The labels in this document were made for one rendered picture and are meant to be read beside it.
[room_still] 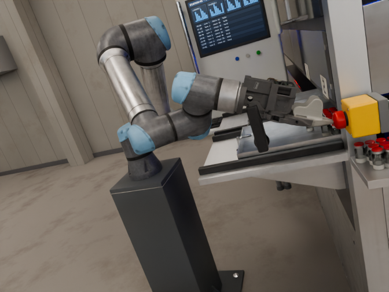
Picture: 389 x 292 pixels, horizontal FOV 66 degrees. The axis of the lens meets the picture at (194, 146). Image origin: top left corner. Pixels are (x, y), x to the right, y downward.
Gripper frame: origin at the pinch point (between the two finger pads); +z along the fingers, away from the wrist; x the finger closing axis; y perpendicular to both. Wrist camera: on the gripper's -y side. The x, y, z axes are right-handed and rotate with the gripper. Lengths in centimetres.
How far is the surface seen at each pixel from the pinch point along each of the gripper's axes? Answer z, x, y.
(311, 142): 1.3, 11.9, -8.8
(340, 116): 1.9, -1.5, 2.5
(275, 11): -13, 83, 25
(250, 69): -19, 107, -4
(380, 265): 27.2, 5.5, -37.8
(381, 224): 22.9, 5.5, -25.2
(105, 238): -107, 115, -160
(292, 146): -3.2, 11.9, -11.0
